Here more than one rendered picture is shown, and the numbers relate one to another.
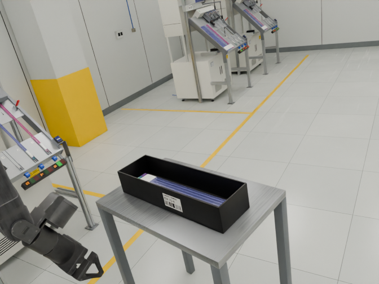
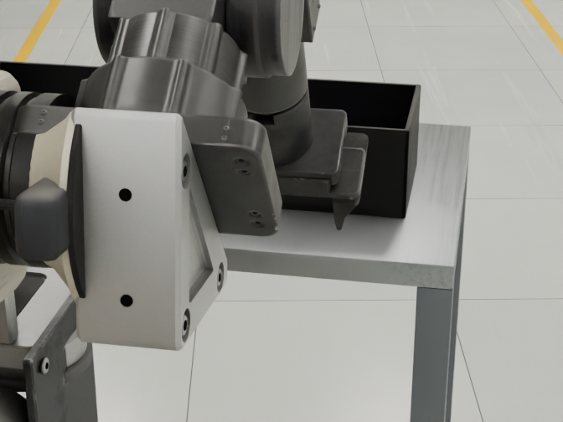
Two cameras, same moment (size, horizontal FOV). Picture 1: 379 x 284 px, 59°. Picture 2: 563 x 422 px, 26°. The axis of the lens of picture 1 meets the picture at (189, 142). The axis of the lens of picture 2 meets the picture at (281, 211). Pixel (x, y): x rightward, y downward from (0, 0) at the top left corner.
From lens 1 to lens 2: 86 cm
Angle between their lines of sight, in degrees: 32
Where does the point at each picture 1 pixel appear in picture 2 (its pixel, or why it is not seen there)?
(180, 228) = not seen: hidden behind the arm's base
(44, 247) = (301, 77)
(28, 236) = (313, 13)
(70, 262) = (324, 151)
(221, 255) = (448, 253)
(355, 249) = (493, 372)
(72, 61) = not seen: outside the picture
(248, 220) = (440, 186)
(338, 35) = not seen: outside the picture
